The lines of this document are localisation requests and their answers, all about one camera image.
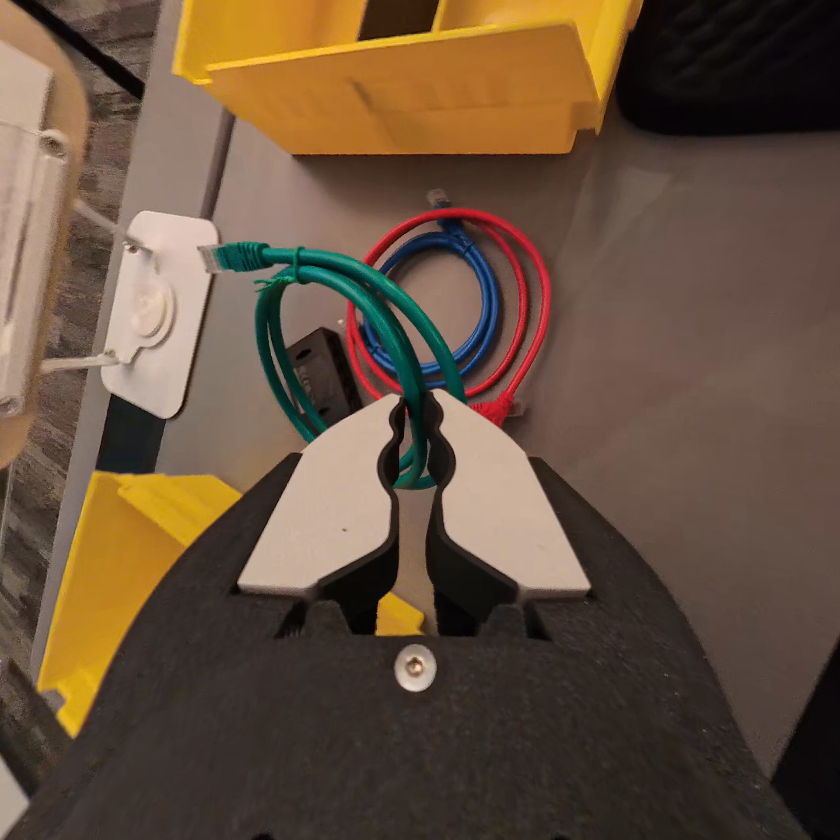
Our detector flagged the blue ethernet cable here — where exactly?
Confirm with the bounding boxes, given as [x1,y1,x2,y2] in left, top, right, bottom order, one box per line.
[360,189,503,378]

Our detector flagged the green ethernet cable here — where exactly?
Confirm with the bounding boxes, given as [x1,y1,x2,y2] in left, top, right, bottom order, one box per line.
[197,241,470,492]

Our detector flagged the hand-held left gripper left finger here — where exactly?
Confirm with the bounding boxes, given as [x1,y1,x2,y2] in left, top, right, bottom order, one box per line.
[236,392,409,636]

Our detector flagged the black flat mat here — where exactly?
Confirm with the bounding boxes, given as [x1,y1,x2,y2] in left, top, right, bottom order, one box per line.
[98,394,165,475]

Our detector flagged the black ethernet switch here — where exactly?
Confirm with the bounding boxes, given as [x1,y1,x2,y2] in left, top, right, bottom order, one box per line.
[285,327,365,427]

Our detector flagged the instruction poster on wooden board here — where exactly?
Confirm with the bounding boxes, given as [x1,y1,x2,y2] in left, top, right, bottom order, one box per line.
[0,0,91,470]

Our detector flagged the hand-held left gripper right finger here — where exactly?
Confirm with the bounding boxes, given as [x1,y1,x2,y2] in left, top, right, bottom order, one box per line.
[420,389,593,637]

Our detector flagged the black oval pad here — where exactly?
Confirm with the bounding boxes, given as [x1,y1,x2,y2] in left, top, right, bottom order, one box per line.
[617,0,840,137]

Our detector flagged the yellow plastic bin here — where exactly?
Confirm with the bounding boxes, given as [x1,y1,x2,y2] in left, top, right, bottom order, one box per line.
[172,0,645,156]
[36,469,427,739]

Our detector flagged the red ethernet cable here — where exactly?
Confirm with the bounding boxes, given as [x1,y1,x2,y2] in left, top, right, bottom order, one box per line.
[346,209,552,427]

